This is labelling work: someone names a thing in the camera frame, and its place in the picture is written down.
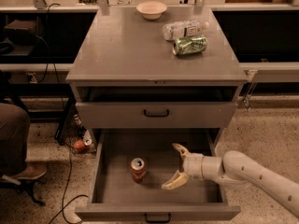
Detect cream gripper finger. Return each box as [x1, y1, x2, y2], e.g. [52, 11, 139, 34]
[162, 170, 189, 190]
[172, 143, 190, 160]

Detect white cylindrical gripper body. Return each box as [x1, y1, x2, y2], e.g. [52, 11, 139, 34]
[182, 153, 224, 181]

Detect red coke can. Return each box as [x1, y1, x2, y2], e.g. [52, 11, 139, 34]
[130, 158, 147, 183]

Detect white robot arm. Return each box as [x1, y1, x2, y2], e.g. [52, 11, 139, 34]
[162, 143, 299, 217]

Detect open grey middle drawer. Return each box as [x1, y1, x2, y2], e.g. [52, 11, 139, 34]
[76, 129, 240, 222]

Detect grey metal drawer cabinet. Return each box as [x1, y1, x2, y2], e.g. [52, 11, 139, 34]
[66, 7, 246, 142]

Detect closed grey top drawer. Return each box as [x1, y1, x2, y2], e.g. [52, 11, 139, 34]
[76, 102, 236, 129]

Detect green soda can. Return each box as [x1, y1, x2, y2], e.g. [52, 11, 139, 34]
[173, 35, 207, 56]

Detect orange ball on floor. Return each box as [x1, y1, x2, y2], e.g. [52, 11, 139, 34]
[73, 139, 85, 153]

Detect clear plastic water bottle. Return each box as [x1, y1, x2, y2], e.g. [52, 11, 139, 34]
[163, 20, 209, 41]

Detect tan shoe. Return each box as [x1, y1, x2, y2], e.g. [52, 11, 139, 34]
[13, 162, 47, 180]

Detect white ceramic bowl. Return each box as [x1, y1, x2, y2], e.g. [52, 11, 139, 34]
[136, 1, 167, 20]

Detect black chair base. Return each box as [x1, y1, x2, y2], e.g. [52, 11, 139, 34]
[0, 175, 45, 206]

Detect person leg brown trousers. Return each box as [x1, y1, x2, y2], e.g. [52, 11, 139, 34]
[0, 104, 30, 176]

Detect dark box under shelf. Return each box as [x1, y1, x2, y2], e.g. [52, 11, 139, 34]
[4, 20, 38, 45]

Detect black middle drawer handle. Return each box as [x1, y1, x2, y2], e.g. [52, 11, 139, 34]
[144, 213, 172, 224]

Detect black drawer handle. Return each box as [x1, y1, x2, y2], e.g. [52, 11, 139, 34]
[143, 109, 170, 118]
[144, 213, 172, 224]

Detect black top drawer handle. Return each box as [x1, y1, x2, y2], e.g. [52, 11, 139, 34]
[143, 109, 170, 118]

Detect black floor cable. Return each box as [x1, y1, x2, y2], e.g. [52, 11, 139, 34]
[47, 147, 90, 224]

